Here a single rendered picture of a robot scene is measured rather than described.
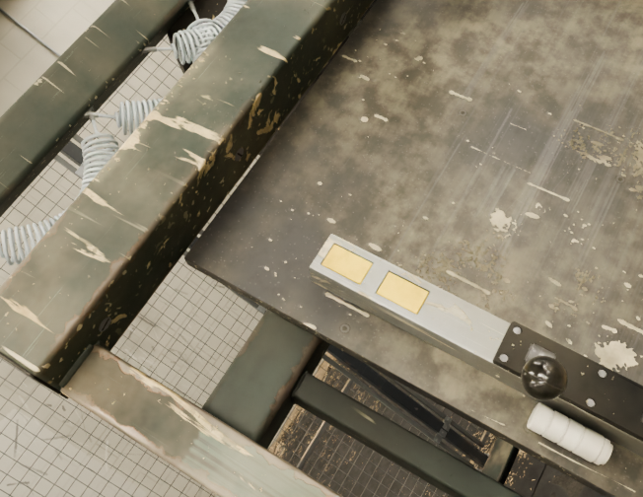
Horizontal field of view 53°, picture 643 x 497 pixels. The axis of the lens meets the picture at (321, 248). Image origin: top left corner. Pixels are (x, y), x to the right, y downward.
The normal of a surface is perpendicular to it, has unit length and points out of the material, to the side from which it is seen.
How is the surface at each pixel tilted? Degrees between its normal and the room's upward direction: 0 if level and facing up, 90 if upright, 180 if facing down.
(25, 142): 90
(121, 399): 60
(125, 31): 90
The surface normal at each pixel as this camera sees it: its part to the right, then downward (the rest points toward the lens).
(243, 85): -0.04, -0.44
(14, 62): 0.38, -0.13
